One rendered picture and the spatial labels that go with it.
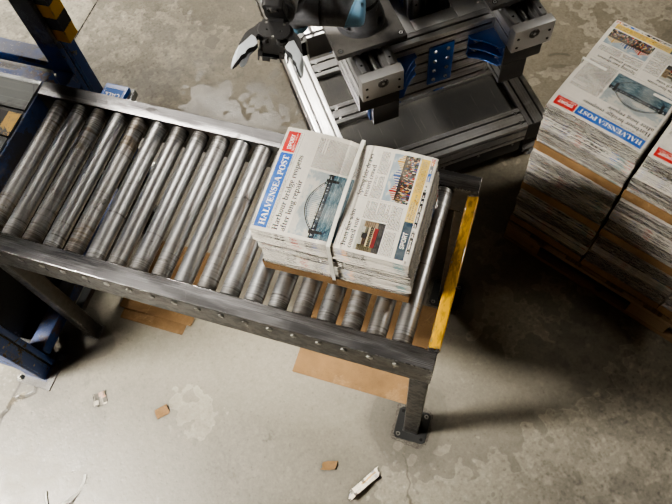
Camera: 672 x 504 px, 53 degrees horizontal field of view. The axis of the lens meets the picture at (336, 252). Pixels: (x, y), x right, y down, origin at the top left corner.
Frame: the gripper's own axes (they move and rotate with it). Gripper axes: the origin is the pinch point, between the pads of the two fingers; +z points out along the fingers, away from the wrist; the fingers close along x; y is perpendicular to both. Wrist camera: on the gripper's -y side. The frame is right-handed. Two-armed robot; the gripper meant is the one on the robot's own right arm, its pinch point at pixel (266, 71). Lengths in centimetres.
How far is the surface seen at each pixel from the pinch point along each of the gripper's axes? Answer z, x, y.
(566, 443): 48, -105, 110
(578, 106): -27, -81, 30
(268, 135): -13.7, 2.8, 44.5
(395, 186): 14.4, -31.3, 16.2
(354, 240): 28.7, -23.5, 17.5
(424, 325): 11, -57, 117
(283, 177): 13.8, -5.6, 19.8
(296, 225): 25.9, -10.3, 19.3
